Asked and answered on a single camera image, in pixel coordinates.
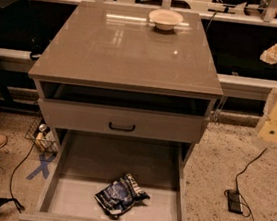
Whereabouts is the blue chip bag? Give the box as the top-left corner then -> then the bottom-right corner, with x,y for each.
95,173 -> 150,217

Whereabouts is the closed grey upper drawer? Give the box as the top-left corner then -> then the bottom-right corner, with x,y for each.
39,99 -> 209,143

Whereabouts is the grey drawer cabinet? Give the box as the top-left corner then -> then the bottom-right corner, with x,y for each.
9,0 -> 234,221

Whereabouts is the open grey middle drawer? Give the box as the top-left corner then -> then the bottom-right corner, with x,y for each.
19,131 -> 186,221

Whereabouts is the black power adapter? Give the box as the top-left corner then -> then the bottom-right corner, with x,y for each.
227,189 -> 243,214

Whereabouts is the white ceramic bowl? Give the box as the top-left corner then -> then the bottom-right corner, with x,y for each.
149,9 -> 183,31

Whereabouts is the blue tape cross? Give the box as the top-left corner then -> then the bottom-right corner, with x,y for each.
26,153 -> 56,180

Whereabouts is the black floor cable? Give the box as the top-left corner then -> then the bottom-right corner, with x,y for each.
220,120 -> 277,221
7,139 -> 37,204

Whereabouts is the black drawer handle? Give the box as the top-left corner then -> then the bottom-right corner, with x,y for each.
108,122 -> 136,132

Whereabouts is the wire basket with bottles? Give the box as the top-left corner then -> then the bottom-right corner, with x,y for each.
24,117 -> 58,154

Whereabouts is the black left floor cable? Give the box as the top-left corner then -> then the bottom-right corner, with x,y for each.
7,139 -> 37,204

